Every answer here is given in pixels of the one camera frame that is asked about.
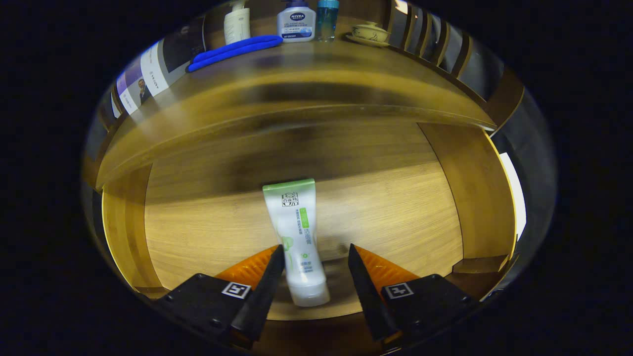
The purple book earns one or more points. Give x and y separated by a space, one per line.
126 86

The wooden countertop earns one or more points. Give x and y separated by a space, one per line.
296 69

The white and green tube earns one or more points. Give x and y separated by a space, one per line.
296 232

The blue folded cloth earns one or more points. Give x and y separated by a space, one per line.
232 49

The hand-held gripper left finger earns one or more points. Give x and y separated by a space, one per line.
262 301

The teal bottle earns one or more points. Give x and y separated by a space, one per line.
327 22

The white pump bottle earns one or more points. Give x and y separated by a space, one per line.
237 24

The white book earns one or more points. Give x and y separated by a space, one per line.
158 69

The brown wooden cabinet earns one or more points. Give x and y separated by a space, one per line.
507 96

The wooden cabinet drawer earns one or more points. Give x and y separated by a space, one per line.
395 207

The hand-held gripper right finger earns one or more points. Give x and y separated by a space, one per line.
371 301

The white bottle with blue cap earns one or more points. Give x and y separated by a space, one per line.
296 27

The yellow lidded teacup with saucer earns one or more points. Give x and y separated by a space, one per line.
370 33

